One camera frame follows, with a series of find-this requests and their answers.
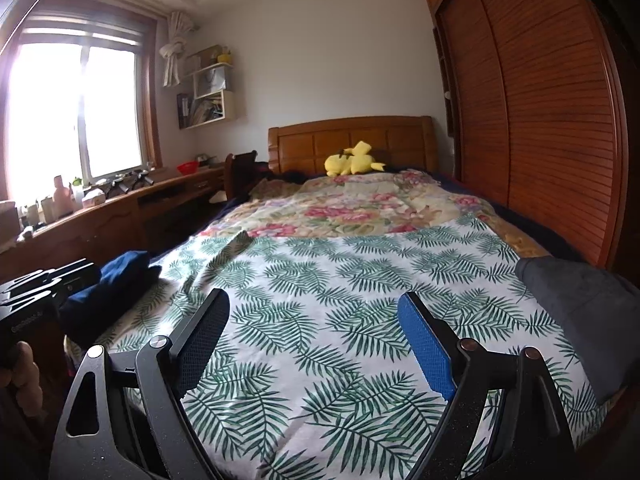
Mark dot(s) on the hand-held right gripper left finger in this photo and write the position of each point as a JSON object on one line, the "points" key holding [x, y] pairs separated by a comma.
{"points": [[200, 345]]}

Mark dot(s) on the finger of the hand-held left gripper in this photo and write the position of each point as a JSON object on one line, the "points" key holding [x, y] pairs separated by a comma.
{"points": [[35, 297], [75, 272]]}

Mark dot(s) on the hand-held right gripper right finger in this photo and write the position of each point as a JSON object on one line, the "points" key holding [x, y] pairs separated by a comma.
{"points": [[427, 350]]}

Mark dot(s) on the blue suit jacket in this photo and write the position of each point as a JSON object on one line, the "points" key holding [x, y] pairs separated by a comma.
{"points": [[112, 290]]}

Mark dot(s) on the person's left hand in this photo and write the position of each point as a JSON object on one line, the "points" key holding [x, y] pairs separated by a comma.
{"points": [[25, 375]]}

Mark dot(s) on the wooden desk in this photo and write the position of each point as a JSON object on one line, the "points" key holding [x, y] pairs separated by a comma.
{"points": [[100, 230]]}

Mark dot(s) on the black metal device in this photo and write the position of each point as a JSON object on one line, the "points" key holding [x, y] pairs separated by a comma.
{"points": [[127, 182]]}

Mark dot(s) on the leaf print bed sheet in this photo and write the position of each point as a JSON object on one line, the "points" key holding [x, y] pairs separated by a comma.
{"points": [[325, 310]]}

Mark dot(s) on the red bowl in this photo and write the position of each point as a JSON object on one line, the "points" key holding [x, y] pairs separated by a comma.
{"points": [[187, 167]]}

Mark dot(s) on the floral quilt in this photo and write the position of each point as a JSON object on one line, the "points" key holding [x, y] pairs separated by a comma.
{"points": [[360, 210]]}

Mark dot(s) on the grey cloth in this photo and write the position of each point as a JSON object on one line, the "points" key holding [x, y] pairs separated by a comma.
{"points": [[585, 310]]}

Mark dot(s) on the wooden framed window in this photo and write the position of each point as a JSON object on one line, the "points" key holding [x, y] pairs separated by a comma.
{"points": [[75, 110]]}

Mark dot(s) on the wooden chair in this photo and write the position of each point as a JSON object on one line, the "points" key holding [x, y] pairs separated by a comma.
{"points": [[242, 170]]}

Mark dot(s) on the yellow plush toy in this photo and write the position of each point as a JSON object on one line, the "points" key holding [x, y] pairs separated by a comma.
{"points": [[352, 162]]}

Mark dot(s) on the wooden bed headboard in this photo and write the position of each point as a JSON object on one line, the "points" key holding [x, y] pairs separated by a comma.
{"points": [[300, 142]]}

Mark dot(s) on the tied cream curtain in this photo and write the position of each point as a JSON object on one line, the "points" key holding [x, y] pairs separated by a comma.
{"points": [[171, 55]]}

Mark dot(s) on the wooden slatted wardrobe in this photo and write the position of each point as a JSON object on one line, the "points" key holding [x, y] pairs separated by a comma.
{"points": [[545, 110]]}

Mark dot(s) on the white wall shelf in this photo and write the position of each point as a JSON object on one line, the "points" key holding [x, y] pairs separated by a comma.
{"points": [[212, 92]]}

